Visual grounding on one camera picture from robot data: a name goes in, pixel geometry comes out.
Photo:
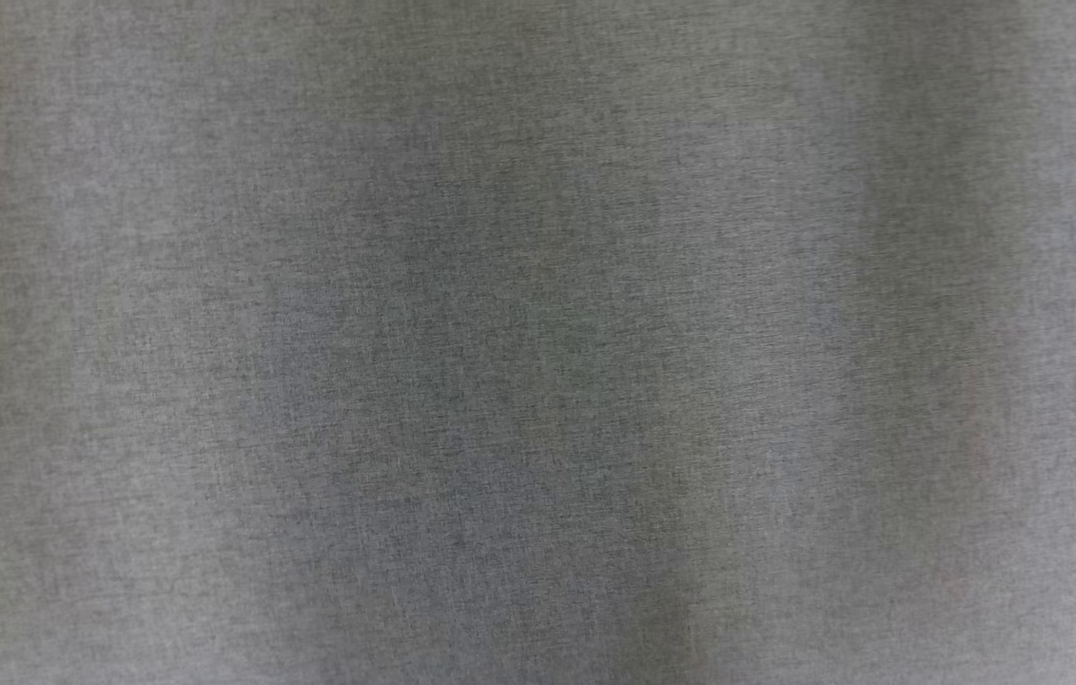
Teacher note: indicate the grey fabric sofa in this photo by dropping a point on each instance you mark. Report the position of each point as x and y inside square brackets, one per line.
[538, 342]

